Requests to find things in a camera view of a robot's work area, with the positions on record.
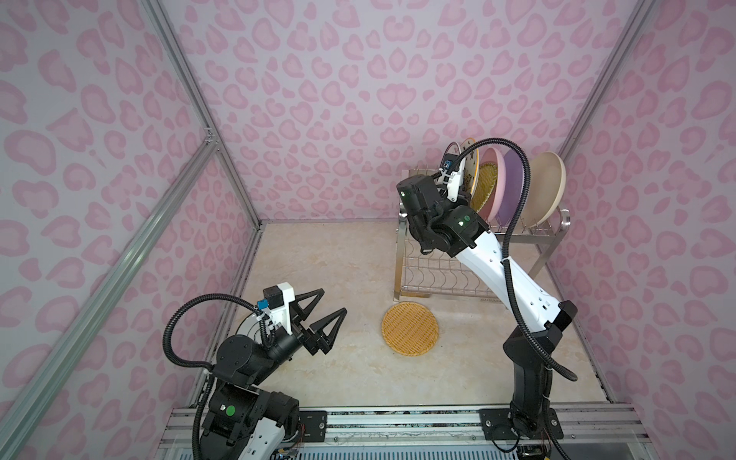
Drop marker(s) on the white star cartoon plate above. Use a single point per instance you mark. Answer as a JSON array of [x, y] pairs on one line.
[[470, 173]]

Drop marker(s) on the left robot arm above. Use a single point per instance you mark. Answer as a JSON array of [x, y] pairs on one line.
[[233, 405]]

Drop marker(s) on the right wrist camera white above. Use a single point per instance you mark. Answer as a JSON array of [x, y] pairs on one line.
[[451, 178]]

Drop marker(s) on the orange woven pattern plate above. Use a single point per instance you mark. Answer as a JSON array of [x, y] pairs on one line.
[[410, 329]]

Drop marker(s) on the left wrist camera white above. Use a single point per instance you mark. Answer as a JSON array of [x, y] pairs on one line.
[[275, 305]]

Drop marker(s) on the aluminium frame profile left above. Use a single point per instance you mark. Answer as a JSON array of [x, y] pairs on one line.
[[96, 127]]

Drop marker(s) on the white plate orange sunburst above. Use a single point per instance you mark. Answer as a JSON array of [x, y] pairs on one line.
[[451, 152]]

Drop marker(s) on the aluminium frame profile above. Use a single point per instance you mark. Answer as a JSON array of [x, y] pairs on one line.
[[643, 13], [96, 127]]

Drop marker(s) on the white plate black rim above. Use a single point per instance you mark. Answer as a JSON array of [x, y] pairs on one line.
[[250, 327]]

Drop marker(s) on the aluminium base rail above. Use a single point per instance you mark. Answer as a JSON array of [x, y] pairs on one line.
[[417, 401]]

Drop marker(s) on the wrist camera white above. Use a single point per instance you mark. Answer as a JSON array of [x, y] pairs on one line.
[[451, 178], [275, 305]]

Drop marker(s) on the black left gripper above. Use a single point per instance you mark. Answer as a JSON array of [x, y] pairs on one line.
[[307, 332]]

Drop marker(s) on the cream beige plate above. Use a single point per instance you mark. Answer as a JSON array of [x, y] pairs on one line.
[[548, 179]]

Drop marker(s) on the purple plate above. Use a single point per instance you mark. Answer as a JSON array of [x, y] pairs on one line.
[[513, 187]]

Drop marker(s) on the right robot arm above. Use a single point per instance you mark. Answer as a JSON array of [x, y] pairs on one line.
[[530, 348]]

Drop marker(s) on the stainless steel dish rack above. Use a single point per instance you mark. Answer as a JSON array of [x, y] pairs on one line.
[[453, 228]]

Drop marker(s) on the green yellow woven plate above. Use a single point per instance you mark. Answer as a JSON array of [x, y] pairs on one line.
[[487, 180]]

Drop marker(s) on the pink plate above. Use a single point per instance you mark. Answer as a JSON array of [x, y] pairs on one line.
[[494, 155]]

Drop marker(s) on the aluminium frame profile right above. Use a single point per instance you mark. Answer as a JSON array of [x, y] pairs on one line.
[[643, 13]]

